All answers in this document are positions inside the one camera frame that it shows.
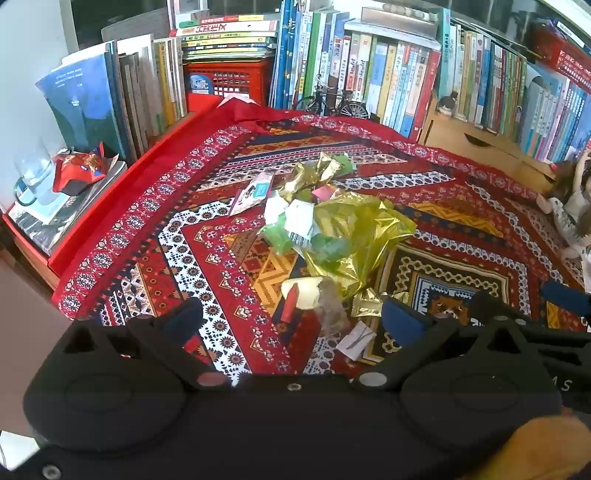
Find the row of teal spined books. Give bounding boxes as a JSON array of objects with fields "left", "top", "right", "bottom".
[{"left": 436, "top": 9, "right": 591, "bottom": 162}]

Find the grey flat book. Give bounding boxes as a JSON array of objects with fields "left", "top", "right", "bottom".
[{"left": 360, "top": 7, "right": 439, "bottom": 38}]

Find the white paper slip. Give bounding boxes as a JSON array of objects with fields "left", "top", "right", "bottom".
[{"left": 336, "top": 320, "right": 377, "bottom": 361}]

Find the doll figure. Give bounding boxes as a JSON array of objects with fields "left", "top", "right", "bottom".
[{"left": 536, "top": 150, "right": 591, "bottom": 261}]

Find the wooden drawer box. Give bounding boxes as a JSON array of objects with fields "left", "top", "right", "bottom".
[{"left": 416, "top": 92, "right": 561, "bottom": 195}]

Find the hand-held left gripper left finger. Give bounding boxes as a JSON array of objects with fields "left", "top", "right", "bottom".
[{"left": 60, "top": 298, "right": 229, "bottom": 388}]

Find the red snack bag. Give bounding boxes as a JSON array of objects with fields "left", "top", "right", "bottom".
[{"left": 52, "top": 143, "right": 118, "bottom": 195}]

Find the row of tall upright books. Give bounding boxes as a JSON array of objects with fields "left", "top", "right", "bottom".
[{"left": 270, "top": 0, "right": 441, "bottom": 139}]

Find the pink white packet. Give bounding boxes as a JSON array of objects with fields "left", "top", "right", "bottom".
[{"left": 228, "top": 173, "right": 273, "bottom": 217}]

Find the large blue book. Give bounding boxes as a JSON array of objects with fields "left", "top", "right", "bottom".
[{"left": 36, "top": 51, "right": 127, "bottom": 162}]

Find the stack of flat books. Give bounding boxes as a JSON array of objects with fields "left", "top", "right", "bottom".
[{"left": 168, "top": 14, "right": 280, "bottom": 61}]

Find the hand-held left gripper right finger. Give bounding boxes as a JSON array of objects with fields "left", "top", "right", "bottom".
[{"left": 356, "top": 298, "right": 532, "bottom": 389}]

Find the white printed wrapper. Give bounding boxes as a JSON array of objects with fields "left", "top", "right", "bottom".
[{"left": 284, "top": 200, "right": 317, "bottom": 245}]

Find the crumpled green plastic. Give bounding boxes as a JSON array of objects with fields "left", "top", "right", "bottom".
[{"left": 261, "top": 222, "right": 352, "bottom": 264}]

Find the pink yellow packet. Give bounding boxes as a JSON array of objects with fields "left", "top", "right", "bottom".
[{"left": 311, "top": 184, "right": 347, "bottom": 204}]

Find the black miniature bicycle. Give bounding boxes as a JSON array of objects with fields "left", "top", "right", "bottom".
[{"left": 295, "top": 76, "right": 370, "bottom": 120}]

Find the person's left forearm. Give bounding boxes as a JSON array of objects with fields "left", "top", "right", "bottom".
[{"left": 501, "top": 413, "right": 591, "bottom": 480}]

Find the clear glass cup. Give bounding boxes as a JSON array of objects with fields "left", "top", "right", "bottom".
[{"left": 13, "top": 138, "right": 58, "bottom": 206}]

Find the large gold foil bag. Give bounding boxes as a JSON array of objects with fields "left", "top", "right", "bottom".
[{"left": 295, "top": 191, "right": 416, "bottom": 301}]

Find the red plastic crate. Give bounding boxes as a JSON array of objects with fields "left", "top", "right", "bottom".
[{"left": 185, "top": 58, "right": 275, "bottom": 109}]

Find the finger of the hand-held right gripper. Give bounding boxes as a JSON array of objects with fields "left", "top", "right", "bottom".
[
  {"left": 470, "top": 290, "right": 546, "bottom": 326},
  {"left": 539, "top": 279, "right": 591, "bottom": 319}
]

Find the red tube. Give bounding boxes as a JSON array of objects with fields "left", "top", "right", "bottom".
[{"left": 272, "top": 284, "right": 301, "bottom": 324}]

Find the pale yellow packet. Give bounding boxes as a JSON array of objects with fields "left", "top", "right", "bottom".
[{"left": 281, "top": 276, "right": 333, "bottom": 310}]

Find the red printed box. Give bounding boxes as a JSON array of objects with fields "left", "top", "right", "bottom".
[{"left": 531, "top": 23, "right": 591, "bottom": 93}]

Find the red patterned tablecloth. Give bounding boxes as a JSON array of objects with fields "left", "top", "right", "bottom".
[{"left": 51, "top": 99, "right": 591, "bottom": 384}]

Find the crumpled white paper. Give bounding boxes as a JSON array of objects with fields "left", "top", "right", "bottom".
[{"left": 264, "top": 196, "right": 289, "bottom": 224}]

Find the row of pale upright books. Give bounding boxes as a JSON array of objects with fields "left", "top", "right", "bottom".
[{"left": 104, "top": 34, "right": 188, "bottom": 158}]

